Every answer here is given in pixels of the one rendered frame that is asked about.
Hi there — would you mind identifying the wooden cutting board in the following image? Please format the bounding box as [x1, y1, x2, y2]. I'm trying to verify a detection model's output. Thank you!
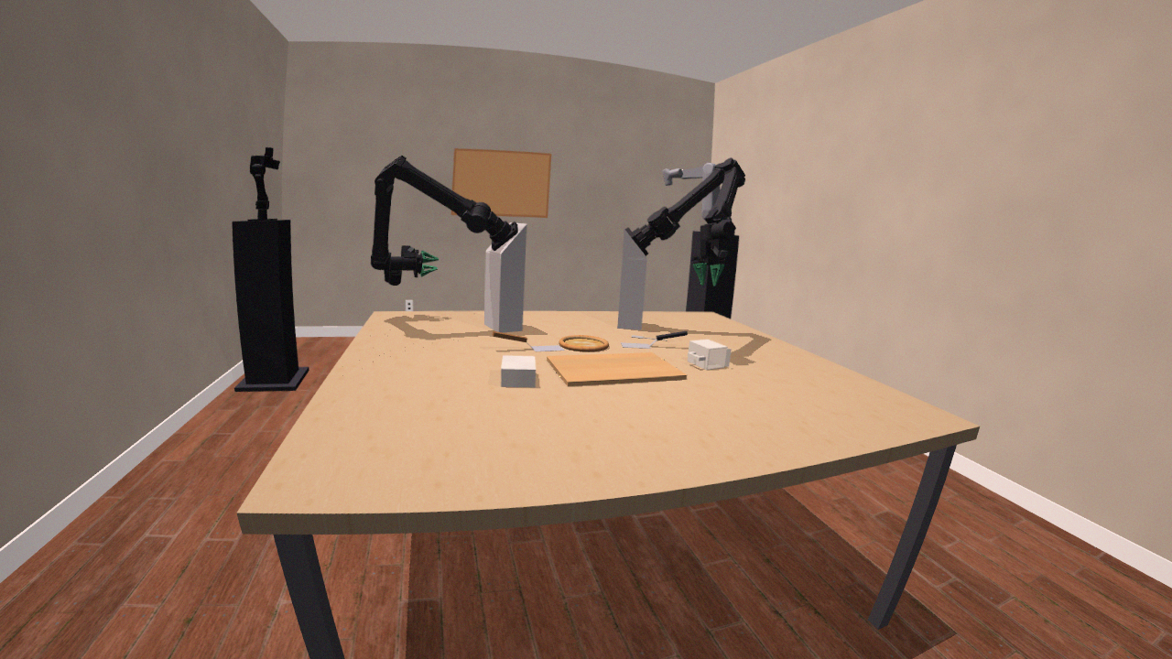
[547, 352, 687, 386]

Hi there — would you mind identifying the round cheese pizza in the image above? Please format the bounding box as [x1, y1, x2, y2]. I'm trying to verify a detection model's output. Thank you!
[559, 335, 609, 351]

